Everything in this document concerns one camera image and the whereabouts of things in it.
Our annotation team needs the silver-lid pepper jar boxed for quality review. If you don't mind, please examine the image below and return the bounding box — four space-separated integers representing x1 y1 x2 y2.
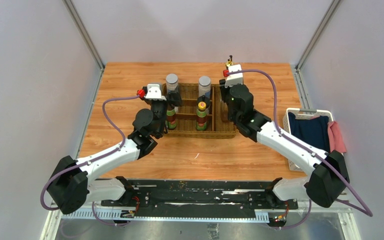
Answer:
165 73 179 93
198 76 211 98

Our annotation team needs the green sauce bottle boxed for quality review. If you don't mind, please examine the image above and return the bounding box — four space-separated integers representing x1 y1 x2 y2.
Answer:
195 101 208 131
166 105 178 130

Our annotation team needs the woven wicker divided basket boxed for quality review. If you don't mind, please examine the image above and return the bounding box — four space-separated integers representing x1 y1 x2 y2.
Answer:
165 83 237 139

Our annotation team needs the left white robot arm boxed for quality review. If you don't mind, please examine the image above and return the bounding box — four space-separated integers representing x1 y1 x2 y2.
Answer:
40 83 182 215

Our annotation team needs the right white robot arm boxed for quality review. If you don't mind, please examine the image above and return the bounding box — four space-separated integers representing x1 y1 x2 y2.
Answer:
220 82 350 209

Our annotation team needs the white plastic perforated basket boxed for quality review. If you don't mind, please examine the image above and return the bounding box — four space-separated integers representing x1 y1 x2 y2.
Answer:
282 107 347 154

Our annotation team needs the dark blue cloth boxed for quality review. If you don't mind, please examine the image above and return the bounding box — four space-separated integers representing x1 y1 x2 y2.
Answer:
288 112 330 152

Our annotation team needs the pink cloth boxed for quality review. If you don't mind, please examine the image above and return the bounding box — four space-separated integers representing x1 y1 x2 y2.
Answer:
327 121 347 154

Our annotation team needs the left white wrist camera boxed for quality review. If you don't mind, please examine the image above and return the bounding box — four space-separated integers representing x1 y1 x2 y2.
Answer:
136 83 167 101

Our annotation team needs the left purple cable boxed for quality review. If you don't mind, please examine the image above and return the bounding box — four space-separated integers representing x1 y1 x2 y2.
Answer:
40 95 142 227

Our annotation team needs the purple cable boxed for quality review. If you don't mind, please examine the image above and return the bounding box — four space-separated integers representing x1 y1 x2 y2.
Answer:
40 95 142 227
226 68 374 230

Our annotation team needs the right aluminium frame post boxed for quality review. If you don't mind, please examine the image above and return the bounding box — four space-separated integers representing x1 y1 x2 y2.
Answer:
295 0 342 72

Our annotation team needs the aluminium frame post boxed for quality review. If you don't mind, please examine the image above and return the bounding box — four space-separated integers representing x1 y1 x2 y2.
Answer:
295 0 342 72
62 0 105 72

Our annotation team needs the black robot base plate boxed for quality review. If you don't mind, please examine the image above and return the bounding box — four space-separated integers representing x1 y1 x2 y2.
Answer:
100 179 298 219

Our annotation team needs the left aluminium frame post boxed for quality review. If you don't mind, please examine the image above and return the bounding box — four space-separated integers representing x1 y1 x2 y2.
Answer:
62 0 105 72

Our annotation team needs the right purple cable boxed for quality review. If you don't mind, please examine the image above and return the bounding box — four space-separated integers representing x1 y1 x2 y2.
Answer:
226 68 374 230

